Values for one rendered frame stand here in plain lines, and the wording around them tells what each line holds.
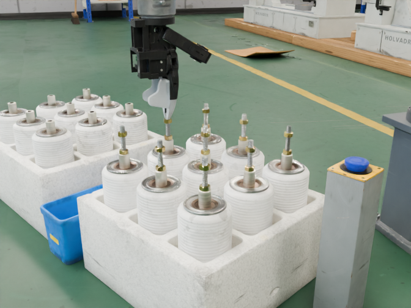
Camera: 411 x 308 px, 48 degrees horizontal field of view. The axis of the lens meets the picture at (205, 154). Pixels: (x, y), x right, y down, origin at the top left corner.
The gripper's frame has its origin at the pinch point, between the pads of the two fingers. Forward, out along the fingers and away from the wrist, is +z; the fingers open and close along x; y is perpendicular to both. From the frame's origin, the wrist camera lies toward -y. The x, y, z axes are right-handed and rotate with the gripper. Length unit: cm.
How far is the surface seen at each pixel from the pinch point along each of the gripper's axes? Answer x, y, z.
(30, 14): -621, -6, 27
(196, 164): 9.1, -2.3, 9.1
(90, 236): 4.2, 20.0, 23.9
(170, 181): 15.1, 5.4, 9.2
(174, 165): 4.6, 1.0, 10.6
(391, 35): -156, -212, 13
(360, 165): 36.9, -20.6, 1.6
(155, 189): 17.4, 9.1, 9.0
